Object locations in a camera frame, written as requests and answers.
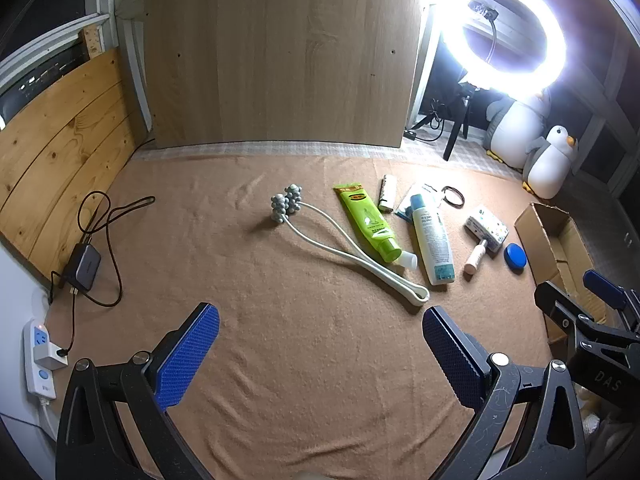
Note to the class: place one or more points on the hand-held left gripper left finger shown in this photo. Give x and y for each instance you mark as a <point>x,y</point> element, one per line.
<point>190,350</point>

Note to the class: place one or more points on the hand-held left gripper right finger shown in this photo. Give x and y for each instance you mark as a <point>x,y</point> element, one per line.
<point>450,350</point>

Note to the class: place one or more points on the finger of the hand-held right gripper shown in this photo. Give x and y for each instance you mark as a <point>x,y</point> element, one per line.
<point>565,305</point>
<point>605,287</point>

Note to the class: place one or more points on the brown cardboard box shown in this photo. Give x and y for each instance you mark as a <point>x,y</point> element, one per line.
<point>560,240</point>

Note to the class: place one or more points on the blue round tin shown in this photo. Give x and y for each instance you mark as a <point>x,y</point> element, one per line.
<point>516,257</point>

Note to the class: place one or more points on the green hand cream tube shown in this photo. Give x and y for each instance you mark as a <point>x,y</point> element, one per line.
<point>367,220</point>

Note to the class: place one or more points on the grey ball massage roller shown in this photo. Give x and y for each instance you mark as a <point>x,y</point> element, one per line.
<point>287,202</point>

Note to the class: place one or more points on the person's right hand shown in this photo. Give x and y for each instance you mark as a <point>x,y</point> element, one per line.
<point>612,432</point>

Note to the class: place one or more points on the beige cosmetic tube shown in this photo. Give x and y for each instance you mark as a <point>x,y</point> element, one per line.
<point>472,260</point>

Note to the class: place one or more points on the white bottle teal cap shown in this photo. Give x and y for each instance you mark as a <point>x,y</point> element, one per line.
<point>432,245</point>

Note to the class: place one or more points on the small patterned white box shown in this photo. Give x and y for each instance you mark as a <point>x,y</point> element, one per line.
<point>487,227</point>

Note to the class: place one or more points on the small penguin plush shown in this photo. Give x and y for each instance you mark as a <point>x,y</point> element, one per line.
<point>547,170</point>

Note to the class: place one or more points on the dark power adapter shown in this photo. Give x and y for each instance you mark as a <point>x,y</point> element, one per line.
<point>80,265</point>

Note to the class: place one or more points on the white charger plug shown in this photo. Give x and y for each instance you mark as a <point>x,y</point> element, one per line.
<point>47,360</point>

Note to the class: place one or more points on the blue white plastic packet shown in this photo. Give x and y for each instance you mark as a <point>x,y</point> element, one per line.
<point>406,205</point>

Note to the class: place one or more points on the white power strip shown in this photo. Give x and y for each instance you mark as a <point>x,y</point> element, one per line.
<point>35,375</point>

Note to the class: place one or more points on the small white striped tube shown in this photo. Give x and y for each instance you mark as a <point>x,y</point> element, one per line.
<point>387,195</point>

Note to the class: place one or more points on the large penguin plush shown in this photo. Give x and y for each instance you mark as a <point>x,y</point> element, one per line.
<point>515,130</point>

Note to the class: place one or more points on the black tripod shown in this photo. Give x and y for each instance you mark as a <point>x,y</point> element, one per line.
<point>456,130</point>

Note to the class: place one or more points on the black power strip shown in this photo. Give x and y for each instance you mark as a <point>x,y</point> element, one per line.
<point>410,134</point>

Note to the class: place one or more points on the pine wood board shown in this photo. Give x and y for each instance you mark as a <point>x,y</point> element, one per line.
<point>55,150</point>

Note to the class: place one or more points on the light wood panel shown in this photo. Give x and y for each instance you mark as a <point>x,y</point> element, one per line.
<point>280,60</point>

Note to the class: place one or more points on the perforated wooden strip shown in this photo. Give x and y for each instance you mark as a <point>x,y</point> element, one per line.
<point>92,39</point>

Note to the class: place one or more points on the white window frame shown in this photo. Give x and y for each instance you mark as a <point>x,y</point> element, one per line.
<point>45,45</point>

